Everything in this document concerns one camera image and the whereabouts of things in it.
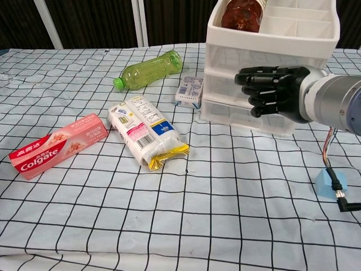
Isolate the small blue white carton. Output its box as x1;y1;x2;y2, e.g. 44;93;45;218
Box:
174;75;204;110

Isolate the coloured wire bundle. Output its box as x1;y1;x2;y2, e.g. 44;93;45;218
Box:
322;126;338;170

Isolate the black cable with connector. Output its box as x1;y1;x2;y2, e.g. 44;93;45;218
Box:
326;166;361;213

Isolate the clear plastic storage box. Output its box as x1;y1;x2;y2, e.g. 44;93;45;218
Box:
206;44;328;76
203;69;254;102
200;98;296;136

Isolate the green plastic bottle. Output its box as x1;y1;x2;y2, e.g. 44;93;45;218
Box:
112;50;183;91

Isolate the white metal post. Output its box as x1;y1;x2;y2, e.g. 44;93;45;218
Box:
36;0;63;49
131;0;149;48

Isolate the pink Colgate toothpaste box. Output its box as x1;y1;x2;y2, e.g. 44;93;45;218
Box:
7;113;109;181

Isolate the blue foam cube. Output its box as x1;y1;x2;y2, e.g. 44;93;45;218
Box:
315;169;348;198

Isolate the brown tea bottle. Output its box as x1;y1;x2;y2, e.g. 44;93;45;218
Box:
221;0;268;34

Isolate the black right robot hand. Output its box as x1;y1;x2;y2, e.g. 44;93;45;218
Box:
234;66;311;124

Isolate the white black checkered tablecloth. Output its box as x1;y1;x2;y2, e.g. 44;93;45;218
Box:
0;42;361;271

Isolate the dark pleated curtain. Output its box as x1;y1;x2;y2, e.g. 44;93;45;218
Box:
0;0;361;50

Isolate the white yellow snack package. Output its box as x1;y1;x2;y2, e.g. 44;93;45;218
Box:
108;95;190;172

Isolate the white plastic drawer organizer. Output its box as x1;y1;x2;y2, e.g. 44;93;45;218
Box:
199;0;342;139

